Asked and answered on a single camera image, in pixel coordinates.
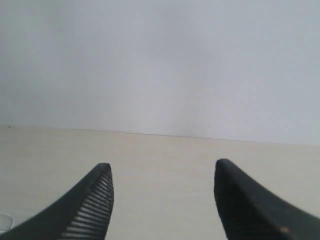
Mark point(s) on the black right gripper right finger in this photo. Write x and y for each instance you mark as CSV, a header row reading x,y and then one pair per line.
x,y
249,211

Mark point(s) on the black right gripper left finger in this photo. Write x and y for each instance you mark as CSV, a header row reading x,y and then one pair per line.
x,y
82,213

